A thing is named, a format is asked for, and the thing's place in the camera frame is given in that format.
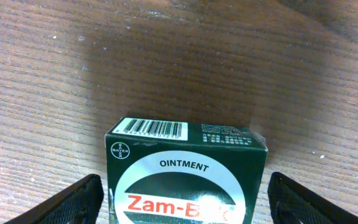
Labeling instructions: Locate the green Zam-Buk tin box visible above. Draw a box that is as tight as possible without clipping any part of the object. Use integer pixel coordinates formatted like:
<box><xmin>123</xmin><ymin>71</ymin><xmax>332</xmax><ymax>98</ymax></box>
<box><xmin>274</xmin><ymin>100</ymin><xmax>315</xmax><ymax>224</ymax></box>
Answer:
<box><xmin>104</xmin><ymin>117</ymin><xmax>268</xmax><ymax>223</ymax></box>

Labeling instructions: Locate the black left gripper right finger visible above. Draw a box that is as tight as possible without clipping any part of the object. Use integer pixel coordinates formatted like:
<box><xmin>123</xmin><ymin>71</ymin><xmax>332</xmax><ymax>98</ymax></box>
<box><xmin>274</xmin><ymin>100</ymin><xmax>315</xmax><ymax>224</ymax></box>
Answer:
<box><xmin>268</xmin><ymin>172</ymin><xmax>358</xmax><ymax>224</ymax></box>

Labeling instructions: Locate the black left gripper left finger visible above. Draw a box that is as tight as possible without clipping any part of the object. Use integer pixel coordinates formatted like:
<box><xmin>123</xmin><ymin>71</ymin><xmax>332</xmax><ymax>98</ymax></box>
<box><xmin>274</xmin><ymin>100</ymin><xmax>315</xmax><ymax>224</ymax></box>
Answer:
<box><xmin>6</xmin><ymin>174</ymin><xmax>104</xmax><ymax>224</ymax></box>

